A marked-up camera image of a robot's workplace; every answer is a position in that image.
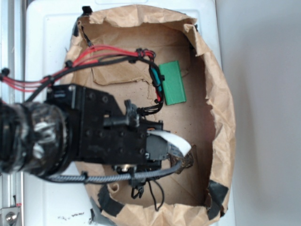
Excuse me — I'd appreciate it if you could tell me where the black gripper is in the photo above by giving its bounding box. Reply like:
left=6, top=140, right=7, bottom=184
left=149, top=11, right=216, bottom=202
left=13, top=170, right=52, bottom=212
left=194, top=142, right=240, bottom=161
left=46, top=84, right=167, bottom=171

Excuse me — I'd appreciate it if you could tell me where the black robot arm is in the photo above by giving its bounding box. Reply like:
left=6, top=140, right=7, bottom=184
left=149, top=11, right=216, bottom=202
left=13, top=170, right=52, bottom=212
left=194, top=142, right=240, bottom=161
left=0, top=84, right=168, bottom=177

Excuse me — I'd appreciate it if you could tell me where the green rectangular block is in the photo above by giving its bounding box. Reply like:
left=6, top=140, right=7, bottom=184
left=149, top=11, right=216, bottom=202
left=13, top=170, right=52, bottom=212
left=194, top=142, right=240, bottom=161
left=159, top=61, right=186, bottom=105

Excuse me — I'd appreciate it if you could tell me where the dark brown rock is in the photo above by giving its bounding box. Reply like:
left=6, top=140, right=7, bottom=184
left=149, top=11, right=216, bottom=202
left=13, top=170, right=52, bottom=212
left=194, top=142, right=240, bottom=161
left=169, top=151, right=194, bottom=174

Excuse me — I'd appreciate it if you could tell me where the brown paper bag tray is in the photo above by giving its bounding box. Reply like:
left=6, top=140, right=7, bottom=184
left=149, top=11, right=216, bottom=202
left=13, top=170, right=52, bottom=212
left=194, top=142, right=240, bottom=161
left=66, top=5, right=236, bottom=226

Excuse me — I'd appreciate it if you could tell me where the braided grey cable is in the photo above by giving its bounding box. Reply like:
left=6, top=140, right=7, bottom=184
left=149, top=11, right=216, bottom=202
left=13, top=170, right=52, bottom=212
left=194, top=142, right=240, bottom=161
left=44, top=160, right=184, bottom=184

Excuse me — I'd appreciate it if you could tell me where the white ribbon cable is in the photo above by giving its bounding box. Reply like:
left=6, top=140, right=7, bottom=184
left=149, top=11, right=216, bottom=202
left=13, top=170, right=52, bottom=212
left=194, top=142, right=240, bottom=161
left=147, top=130, right=192, bottom=158

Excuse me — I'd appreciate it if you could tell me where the red and black wire bundle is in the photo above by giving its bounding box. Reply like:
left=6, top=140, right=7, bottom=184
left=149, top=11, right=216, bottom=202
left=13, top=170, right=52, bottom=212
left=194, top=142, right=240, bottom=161
left=0, top=44, right=165, bottom=116

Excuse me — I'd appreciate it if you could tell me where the metal corner bracket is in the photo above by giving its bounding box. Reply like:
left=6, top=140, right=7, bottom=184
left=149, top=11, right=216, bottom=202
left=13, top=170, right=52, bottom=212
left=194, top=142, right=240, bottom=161
left=0, top=207, right=22, bottom=226

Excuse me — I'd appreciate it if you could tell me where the aluminium frame rail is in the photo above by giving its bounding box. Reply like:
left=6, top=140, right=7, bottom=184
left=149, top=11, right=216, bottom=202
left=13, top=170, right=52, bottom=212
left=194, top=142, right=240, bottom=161
left=0, top=0, right=26, bottom=226

